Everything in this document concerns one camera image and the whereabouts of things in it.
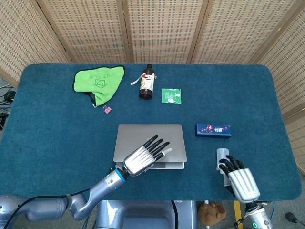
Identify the black plug on floor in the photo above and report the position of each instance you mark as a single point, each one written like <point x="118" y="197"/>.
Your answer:
<point x="291" y="217"/>

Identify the teal table cover mat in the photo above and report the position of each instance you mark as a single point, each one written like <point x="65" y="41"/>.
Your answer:
<point x="71" y="143"/>

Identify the dark blue floral box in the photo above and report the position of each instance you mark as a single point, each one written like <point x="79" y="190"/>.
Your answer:
<point x="213" y="131"/>

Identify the brown glass bottle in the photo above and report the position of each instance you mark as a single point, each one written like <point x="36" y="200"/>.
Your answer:
<point x="146" y="88"/>

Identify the silver laptop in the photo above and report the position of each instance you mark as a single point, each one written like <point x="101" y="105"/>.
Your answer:
<point x="133" y="138"/>

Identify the pink binder clip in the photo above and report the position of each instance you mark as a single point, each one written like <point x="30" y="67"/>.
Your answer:
<point x="106" y="110"/>
<point x="109" y="109"/>

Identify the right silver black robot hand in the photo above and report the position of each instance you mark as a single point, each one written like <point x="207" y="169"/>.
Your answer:
<point x="243" y="183"/>

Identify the woven rattan folding screen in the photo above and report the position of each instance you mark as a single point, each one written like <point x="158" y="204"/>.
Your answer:
<point x="166" y="28"/>

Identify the brown plush toy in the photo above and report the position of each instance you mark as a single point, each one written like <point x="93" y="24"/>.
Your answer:
<point x="212" y="212"/>

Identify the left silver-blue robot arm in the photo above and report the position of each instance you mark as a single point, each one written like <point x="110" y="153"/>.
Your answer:
<point x="100" y="188"/>

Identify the green sachet packet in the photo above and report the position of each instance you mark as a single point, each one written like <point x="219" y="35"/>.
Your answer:
<point x="171" y="96"/>

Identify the green microfiber cloth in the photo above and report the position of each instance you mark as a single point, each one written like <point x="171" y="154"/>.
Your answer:
<point x="95" y="83"/>

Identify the yellow floor tape strip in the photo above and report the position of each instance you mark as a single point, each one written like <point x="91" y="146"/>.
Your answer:
<point x="238" y="214"/>

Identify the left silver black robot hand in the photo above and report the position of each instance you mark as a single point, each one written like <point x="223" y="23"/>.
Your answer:
<point x="138" y="162"/>

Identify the white tag strip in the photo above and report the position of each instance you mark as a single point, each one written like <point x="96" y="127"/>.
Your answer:
<point x="135" y="81"/>

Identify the translucent plastic wash bottle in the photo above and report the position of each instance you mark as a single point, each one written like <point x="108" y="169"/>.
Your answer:
<point x="222" y="152"/>

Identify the silver-blue robot torso base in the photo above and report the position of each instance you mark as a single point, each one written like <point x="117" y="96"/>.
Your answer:
<point x="143" y="214"/>

